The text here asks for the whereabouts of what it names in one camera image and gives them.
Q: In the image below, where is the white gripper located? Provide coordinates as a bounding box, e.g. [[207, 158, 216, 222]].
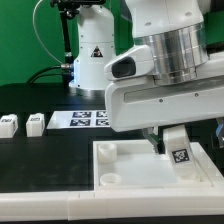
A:
[[105, 76, 224, 153]]

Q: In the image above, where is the black cable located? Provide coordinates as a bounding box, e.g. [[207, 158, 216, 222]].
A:
[[26, 65, 75, 84]]

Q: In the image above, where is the grey cable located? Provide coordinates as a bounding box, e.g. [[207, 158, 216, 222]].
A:
[[32, 0, 65, 65]]

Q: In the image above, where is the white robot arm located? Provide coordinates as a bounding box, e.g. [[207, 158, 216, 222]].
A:
[[74, 0, 224, 145]]

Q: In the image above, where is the white square tabletop tray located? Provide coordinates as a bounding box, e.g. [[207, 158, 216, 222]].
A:
[[93, 140, 224, 190]]

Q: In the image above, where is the white L-shaped obstacle fence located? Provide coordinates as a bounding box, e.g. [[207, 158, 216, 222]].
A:
[[0, 188, 224, 222]]

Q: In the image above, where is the white marker sheet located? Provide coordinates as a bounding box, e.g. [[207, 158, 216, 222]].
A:
[[47, 110, 109, 129]]

